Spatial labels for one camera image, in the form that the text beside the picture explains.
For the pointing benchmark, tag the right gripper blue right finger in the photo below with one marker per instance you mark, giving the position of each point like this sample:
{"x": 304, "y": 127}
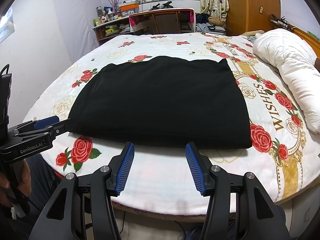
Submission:
{"x": 200, "y": 170}

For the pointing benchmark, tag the pile of clothes by desk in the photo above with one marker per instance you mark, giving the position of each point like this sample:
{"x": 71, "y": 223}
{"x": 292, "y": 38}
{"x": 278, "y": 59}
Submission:
{"x": 208, "y": 24}

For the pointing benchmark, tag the floral rose bed blanket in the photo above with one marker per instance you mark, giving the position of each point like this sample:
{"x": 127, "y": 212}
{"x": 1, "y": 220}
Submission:
{"x": 285, "y": 157}

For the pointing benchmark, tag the white folded duvet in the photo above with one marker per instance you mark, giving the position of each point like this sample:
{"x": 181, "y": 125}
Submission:
{"x": 295, "y": 60}

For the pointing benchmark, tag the wooden headboard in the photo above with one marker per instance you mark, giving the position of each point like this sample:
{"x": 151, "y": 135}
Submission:
{"x": 309, "y": 37}

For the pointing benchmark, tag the brown teddy bear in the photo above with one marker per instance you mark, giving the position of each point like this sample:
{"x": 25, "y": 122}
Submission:
{"x": 317, "y": 64}

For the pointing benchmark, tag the orange lidded storage box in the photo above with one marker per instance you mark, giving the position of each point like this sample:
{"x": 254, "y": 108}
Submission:
{"x": 128, "y": 8}

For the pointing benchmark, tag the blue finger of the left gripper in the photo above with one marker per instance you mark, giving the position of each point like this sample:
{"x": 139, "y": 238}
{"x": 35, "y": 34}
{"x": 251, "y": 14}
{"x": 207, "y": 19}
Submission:
{"x": 59, "y": 128}
{"x": 43, "y": 123}

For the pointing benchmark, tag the wooden desk with pink sides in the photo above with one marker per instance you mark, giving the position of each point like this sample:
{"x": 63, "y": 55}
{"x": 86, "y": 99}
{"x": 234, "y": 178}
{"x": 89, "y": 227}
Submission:
{"x": 163, "y": 21}

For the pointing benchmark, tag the wooden wardrobe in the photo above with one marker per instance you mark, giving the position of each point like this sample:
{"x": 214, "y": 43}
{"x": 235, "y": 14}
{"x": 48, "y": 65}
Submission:
{"x": 250, "y": 15}

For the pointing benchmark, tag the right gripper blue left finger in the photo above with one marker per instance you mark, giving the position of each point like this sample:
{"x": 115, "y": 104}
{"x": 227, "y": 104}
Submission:
{"x": 120, "y": 166}

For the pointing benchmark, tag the low shelf with clutter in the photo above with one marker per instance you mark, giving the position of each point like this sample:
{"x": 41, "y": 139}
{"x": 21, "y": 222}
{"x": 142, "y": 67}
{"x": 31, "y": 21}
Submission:
{"x": 111, "y": 29}

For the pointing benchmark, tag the large black coat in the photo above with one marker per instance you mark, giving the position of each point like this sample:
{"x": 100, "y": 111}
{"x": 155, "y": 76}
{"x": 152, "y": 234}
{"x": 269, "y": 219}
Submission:
{"x": 166, "y": 101}

